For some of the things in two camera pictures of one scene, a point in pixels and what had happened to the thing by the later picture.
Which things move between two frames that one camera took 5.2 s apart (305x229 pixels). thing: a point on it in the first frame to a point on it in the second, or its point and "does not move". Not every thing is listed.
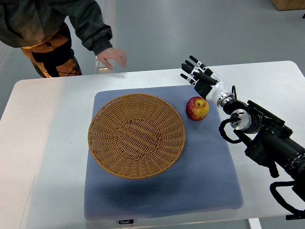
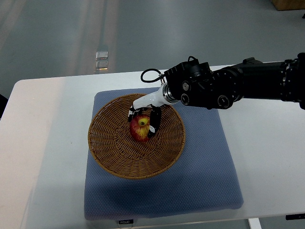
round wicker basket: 136,136 does not move
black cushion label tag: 124,222 does not move
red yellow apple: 197,108 to 139,127
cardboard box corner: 289,5 does not move
